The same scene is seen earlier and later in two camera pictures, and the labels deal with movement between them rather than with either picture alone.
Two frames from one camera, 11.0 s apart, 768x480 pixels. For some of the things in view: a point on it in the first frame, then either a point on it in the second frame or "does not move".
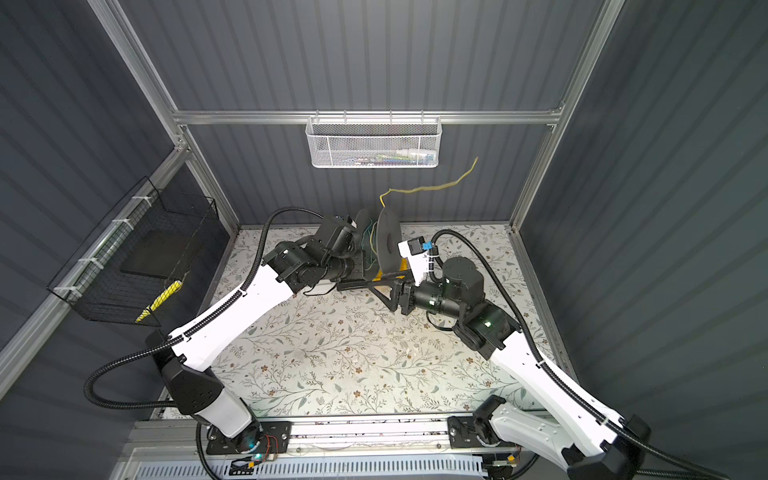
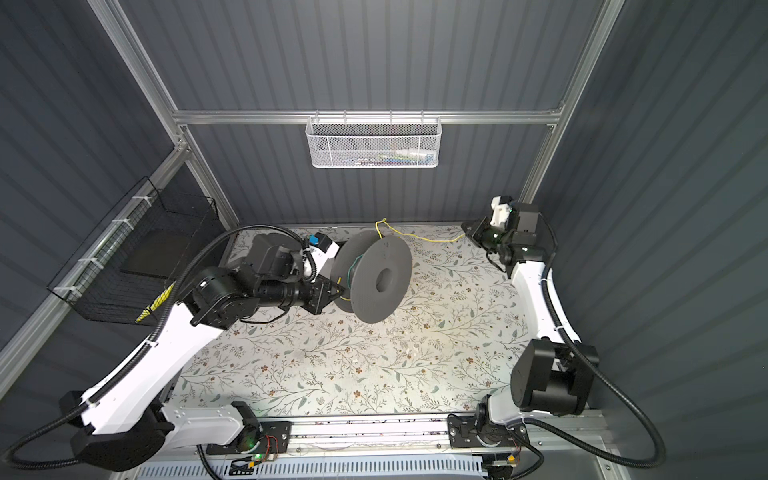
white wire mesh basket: [374, 142] does not move
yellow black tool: [160, 300] does not move
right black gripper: [393, 302] -> [482, 226]
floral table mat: [340, 350] does not move
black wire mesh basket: [138, 259] does not move
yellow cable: [416, 189] -> [406, 235]
